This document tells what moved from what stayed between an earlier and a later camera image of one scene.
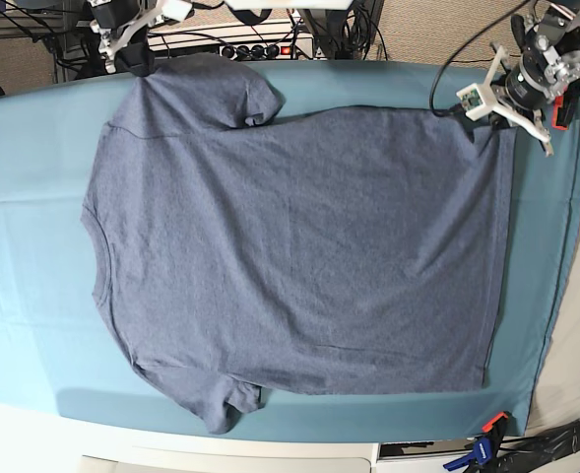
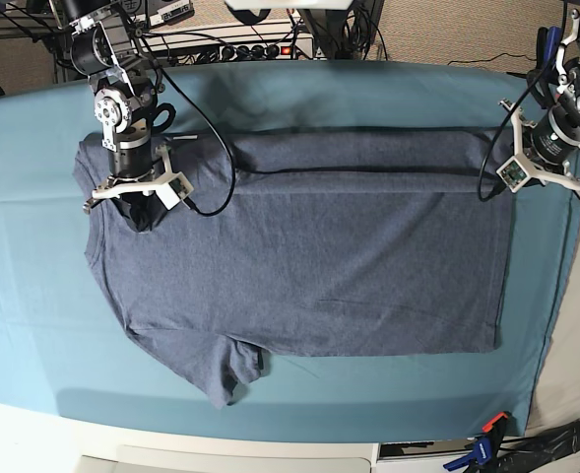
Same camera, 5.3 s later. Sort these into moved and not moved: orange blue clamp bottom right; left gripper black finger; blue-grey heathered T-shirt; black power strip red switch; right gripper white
Moved: left gripper black finger; blue-grey heathered T-shirt; right gripper white
Not moved: black power strip red switch; orange blue clamp bottom right
